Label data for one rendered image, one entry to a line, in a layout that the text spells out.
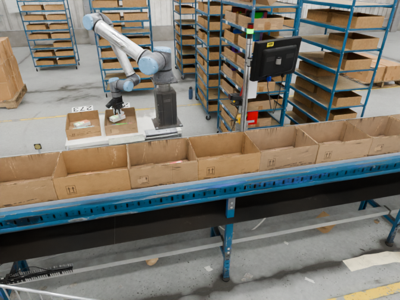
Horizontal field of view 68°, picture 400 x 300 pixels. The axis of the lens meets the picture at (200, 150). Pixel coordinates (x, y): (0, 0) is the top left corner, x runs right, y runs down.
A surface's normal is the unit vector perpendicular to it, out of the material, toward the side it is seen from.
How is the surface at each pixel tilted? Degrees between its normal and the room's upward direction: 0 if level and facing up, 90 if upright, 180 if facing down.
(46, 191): 90
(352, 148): 90
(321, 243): 0
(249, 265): 0
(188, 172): 90
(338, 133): 90
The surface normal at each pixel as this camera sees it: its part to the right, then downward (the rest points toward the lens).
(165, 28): 0.23, 0.48
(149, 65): -0.33, 0.55
